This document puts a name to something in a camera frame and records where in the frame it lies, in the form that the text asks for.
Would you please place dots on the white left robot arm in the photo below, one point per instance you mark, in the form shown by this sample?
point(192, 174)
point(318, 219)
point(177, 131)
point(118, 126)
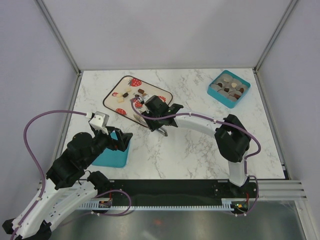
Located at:
point(60, 175)

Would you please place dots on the teal box lid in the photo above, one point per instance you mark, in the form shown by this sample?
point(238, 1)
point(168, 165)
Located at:
point(112, 159)

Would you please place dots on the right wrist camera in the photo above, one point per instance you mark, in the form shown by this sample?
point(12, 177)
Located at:
point(146, 97)

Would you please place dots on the white rectangular chocolate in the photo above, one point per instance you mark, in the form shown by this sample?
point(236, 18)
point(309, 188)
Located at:
point(121, 100)

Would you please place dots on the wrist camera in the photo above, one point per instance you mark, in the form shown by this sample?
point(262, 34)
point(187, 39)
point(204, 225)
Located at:
point(98, 122)
point(146, 97)

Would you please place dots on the teal chocolate box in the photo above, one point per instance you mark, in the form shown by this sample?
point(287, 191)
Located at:
point(227, 99)

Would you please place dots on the aluminium frame rail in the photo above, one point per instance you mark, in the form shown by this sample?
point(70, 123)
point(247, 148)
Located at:
point(267, 190)

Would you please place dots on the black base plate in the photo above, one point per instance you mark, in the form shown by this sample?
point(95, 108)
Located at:
point(182, 193)

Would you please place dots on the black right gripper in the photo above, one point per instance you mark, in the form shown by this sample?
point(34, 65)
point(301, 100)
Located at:
point(152, 126)

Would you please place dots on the strawberry print tray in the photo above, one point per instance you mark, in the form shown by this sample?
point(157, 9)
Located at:
point(125, 109)

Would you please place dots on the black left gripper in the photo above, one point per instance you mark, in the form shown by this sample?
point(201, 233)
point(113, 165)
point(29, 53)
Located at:
point(124, 138)

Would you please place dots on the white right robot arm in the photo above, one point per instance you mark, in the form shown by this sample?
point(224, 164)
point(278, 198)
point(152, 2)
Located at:
point(232, 142)

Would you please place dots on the white cube chocolate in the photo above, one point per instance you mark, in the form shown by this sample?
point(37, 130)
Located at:
point(128, 89)

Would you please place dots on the metal serving tongs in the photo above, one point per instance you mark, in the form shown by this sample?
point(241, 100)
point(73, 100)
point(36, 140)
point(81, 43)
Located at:
point(152, 125)

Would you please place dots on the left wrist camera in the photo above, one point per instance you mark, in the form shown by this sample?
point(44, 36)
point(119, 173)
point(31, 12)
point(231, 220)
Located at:
point(98, 122)

